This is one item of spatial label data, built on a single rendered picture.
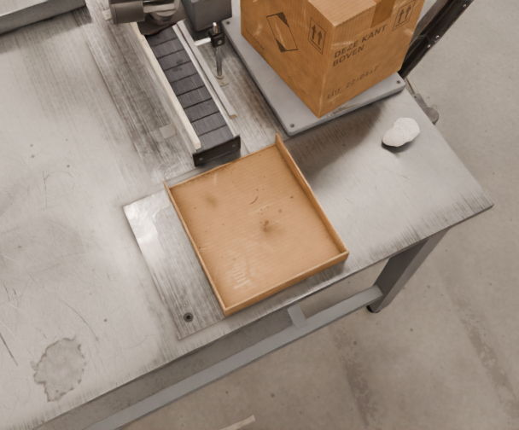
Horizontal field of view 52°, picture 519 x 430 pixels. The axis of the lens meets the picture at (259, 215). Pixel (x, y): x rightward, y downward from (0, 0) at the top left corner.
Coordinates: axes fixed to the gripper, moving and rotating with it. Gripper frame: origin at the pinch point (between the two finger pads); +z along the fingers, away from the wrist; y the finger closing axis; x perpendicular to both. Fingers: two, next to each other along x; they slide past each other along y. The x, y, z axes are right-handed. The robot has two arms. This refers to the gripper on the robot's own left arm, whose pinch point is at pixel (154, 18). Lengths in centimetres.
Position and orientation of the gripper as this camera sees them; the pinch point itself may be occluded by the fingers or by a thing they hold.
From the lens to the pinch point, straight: 127.4
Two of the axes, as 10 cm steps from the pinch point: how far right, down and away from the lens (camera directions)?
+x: 3.6, 8.9, 2.7
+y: -8.9, 4.1, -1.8
